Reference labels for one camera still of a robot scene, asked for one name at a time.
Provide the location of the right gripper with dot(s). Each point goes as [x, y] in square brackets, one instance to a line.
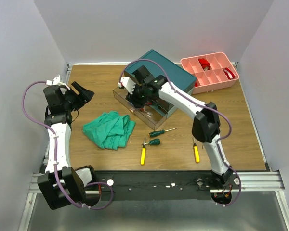
[134, 100]

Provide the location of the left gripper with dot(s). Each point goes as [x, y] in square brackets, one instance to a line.
[85, 96]

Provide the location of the clear drawer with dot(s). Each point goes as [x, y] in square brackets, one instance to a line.
[154, 122]

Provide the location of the green long screwdriver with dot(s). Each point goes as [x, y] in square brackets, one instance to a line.
[159, 132]

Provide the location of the green stubby screwdriver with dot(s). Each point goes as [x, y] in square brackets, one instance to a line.
[153, 142]

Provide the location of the yellow screwdriver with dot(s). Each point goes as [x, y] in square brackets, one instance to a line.
[142, 159]
[196, 152]

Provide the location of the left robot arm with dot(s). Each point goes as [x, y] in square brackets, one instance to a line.
[61, 183]

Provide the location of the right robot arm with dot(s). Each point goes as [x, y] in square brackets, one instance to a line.
[206, 122]

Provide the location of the teal drawer cabinet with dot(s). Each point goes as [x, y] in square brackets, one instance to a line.
[179, 77]

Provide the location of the green cloth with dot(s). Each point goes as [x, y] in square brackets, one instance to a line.
[110, 130]

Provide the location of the pink divided organizer tray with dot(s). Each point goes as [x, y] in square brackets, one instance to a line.
[213, 79]

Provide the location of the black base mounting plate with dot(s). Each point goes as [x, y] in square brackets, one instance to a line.
[153, 185]

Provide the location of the red white item in tray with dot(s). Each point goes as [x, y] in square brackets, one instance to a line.
[230, 75]

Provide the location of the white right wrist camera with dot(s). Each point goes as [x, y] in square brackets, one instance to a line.
[128, 84]

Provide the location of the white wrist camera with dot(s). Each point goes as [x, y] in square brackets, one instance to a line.
[128, 84]
[57, 81]

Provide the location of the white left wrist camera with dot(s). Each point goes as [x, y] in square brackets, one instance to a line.
[57, 81]

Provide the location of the aluminium rail frame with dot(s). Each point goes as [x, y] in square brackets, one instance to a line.
[249, 181]

